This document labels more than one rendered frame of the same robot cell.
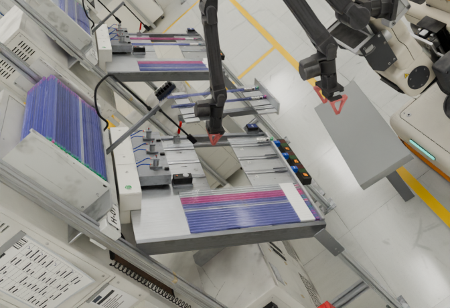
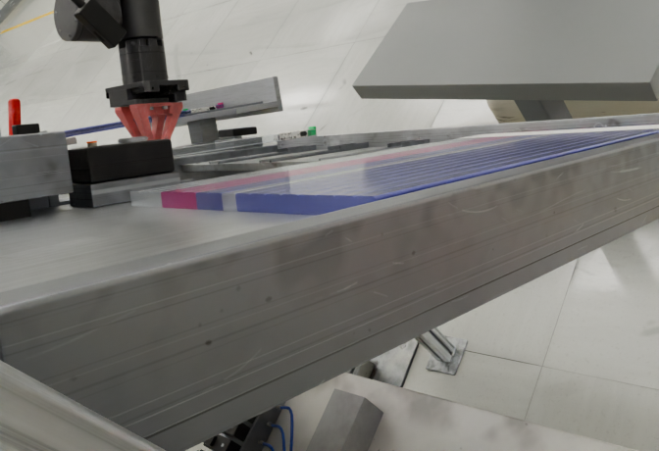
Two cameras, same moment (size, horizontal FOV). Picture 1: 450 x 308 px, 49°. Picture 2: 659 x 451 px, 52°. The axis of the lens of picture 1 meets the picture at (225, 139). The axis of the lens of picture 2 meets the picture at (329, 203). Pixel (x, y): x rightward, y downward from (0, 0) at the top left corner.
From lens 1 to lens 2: 155 cm
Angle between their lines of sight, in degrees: 33
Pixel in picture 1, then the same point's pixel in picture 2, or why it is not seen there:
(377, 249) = (646, 357)
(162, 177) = (18, 148)
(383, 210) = (582, 282)
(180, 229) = not seen: hidden behind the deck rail
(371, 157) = (609, 32)
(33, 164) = not seen: outside the picture
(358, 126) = (506, 28)
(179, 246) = (373, 288)
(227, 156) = not seen: hidden behind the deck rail
